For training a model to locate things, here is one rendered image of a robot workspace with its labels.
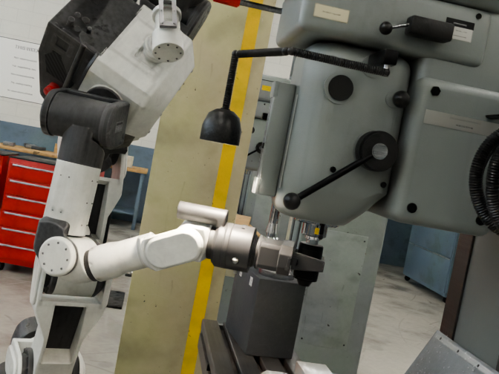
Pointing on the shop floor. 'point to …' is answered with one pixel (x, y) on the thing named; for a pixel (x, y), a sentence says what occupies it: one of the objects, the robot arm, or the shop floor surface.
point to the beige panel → (193, 193)
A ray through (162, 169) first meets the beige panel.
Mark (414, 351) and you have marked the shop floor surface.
